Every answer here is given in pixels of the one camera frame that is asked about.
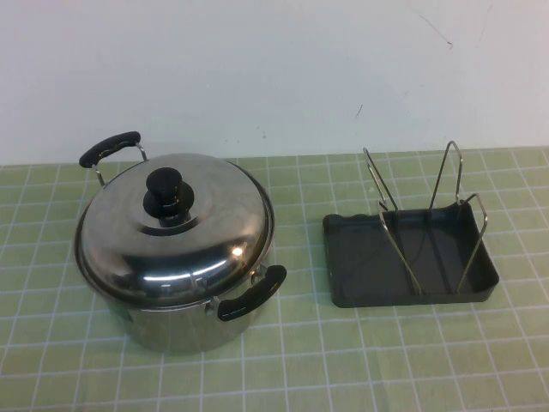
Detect steel pot lid black knob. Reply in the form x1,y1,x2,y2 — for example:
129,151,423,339
75,153,275,311

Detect stainless steel pot black handles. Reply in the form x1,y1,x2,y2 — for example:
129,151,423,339
78,130,287,356

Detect green checked tablecloth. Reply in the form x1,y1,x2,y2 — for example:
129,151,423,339
0,148,549,412

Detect grey tray wire lid rack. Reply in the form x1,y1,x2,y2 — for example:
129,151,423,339
321,140,502,309

